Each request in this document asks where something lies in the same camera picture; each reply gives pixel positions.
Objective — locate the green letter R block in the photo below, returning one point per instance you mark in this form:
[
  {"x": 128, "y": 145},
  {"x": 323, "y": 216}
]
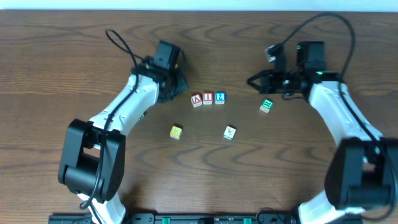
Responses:
[{"x": 266, "y": 105}]

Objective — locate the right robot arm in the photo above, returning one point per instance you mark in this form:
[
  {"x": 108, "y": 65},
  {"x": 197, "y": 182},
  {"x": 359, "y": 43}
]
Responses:
[{"x": 363, "y": 172}]

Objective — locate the yellow block lower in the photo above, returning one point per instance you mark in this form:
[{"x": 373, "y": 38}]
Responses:
[{"x": 175, "y": 132}]

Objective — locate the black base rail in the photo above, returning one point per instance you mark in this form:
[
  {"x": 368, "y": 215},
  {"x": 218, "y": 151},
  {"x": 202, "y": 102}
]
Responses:
[{"x": 264, "y": 218}]

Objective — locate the red letter A block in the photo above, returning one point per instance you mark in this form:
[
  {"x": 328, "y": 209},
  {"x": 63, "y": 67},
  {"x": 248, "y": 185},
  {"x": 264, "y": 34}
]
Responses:
[{"x": 196, "y": 100}]

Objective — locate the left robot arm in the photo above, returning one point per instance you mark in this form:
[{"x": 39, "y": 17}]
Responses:
[{"x": 93, "y": 157}]

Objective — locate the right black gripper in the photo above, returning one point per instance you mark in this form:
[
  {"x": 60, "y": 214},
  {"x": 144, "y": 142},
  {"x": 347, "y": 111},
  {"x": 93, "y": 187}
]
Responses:
[{"x": 267, "y": 82}]

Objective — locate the white block green side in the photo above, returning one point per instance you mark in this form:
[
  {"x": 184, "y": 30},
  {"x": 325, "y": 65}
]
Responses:
[{"x": 142, "y": 116}]

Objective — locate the white block stick figure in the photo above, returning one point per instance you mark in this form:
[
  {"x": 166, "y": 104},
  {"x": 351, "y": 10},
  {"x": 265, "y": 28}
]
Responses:
[{"x": 229, "y": 132}]

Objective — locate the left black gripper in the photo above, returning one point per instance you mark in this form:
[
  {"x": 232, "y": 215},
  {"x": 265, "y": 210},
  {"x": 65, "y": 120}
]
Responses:
[{"x": 175, "y": 86}]

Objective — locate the blue number 2 block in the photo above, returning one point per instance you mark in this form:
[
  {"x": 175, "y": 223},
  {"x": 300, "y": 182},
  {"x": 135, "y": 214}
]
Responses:
[{"x": 220, "y": 98}]

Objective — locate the red letter I block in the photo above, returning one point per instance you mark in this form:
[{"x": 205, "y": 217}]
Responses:
[{"x": 207, "y": 98}]

